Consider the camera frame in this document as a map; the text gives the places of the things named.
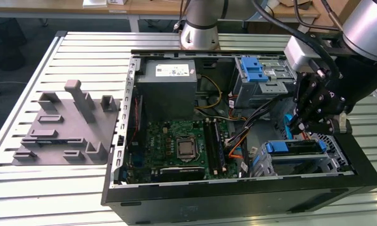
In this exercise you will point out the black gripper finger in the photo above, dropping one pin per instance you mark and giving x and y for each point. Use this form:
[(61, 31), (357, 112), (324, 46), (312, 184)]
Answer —
[(317, 103), (301, 94)]

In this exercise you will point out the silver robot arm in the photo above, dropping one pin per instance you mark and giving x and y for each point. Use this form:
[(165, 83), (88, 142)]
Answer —
[(201, 14)]

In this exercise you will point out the blue plastic drive latch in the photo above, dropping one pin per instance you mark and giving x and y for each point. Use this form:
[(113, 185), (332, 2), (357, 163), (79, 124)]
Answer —
[(251, 70)]

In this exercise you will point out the RAM stick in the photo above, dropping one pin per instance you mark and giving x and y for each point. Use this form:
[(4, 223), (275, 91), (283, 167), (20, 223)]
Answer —
[(220, 143), (49, 142)]

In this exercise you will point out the black RAM slot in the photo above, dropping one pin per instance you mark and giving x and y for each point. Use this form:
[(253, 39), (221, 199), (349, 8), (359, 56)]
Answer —
[(211, 146)]

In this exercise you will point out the brown cardboard piece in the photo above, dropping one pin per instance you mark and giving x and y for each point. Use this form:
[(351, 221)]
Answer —
[(289, 2)]

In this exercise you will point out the CPU socket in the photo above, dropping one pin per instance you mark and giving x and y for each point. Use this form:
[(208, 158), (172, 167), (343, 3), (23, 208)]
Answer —
[(188, 139)]

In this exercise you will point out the grey power supply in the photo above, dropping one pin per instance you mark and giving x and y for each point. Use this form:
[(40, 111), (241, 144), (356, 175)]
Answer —
[(167, 99)]

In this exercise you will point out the silver CPU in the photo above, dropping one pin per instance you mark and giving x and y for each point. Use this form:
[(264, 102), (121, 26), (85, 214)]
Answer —
[(187, 148)]

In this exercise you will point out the green motherboard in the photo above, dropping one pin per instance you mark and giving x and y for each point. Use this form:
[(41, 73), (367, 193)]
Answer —
[(163, 134)]

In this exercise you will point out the black graphics card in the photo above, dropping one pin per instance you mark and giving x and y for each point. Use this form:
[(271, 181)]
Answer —
[(181, 174)]

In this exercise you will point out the black PC case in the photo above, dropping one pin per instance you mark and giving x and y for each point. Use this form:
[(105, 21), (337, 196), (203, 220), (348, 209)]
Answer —
[(207, 204)]

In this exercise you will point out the white box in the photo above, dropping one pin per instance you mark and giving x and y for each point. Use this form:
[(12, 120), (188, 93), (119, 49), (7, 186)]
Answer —
[(117, 2), (93, 3)]

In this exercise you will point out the grey parts rack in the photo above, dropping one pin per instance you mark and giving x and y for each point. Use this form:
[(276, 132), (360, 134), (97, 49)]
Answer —
[(72, 131)]

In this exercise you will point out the wooden desk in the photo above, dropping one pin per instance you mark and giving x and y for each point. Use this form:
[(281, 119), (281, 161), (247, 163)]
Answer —
[(65, 10)]

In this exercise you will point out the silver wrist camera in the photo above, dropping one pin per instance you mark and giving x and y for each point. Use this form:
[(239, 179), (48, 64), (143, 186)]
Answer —
[(299, 51)]

